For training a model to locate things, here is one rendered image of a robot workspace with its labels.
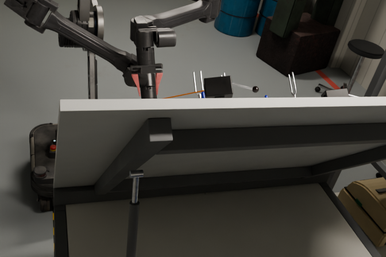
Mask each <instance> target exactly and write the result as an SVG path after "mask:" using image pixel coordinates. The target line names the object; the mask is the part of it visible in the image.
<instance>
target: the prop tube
mask: <svg viewBox="0 0 386 257"><path fill-rule="evenodd" d="M139 206H140V202H139V201H138V202H137V204H132V201H130V203H129V221H128V240H127V250H126V257H136V246H137V230H138V215H139Z"/></svg>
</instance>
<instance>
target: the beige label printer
mask: <svg viewBox="0 0 386 257"><path fill-rule="evenodd" d="M338 198H339V200H340V201H341V203H342V204H343V205H344V207H345V208H346V209H347V210H348V212H349V213H350V214H351V216H352V217H353V218H354V220H355V221H356V222H357V224H358V225H359V226H360V227H361V228H362V230H363V231H364V232H365V233H366V234H367V235H368V237H369V238H370V240H371V241H372V242H373V243H374V244H375V246H376V247H382V246H386V180H385V179H384V177H379V178H371V179H367V180H359V181H353V182H352V183H351V184H349V185H348V186H346V187H344V188H343V189H342V190H341V191H340V193H339V195H338Z"/></svg>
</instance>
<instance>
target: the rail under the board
mask: <svg viewBox="0 0 386 257"><path fill-rule="evenodd" d="M330 174H331V173H327V174H323V175H320V176H315V177H310V178H286V179H278V180H264V181H250V182H236V183H228V184H214V185H199V186H185V187H177V188H163V189H149V190H139V191H138V198H148V197H161V196H174V195H182V194H195V193H208V192H221V191H228V190H242V189H255V188H268V187H276V186H288V185H301V184H315V183H322V182H327V180H328V179H329V176H330ZM128 199H132V191H127V192H113V193H106V194H100V195H95V188H94V185H89V186H74V187H65V188H54V189H53V202H54V205H68V204H81V203H94V202H101V201H114V200H128Z"/></svg>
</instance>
